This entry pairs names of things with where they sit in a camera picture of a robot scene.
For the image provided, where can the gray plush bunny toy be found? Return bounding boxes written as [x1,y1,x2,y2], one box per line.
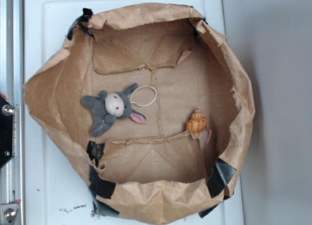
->
[81,83,146,137]

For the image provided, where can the brown paper bag bin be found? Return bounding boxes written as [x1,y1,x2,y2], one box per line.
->
[24,3,255,225]

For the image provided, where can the orange conch seashell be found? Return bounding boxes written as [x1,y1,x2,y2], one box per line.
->
[185,108,212,150]

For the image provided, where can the black mounting bracket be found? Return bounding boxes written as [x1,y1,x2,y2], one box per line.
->
[0,93,15,169]

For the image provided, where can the aluminum frame rail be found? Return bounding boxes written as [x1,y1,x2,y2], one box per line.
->
[0,0,25,225]

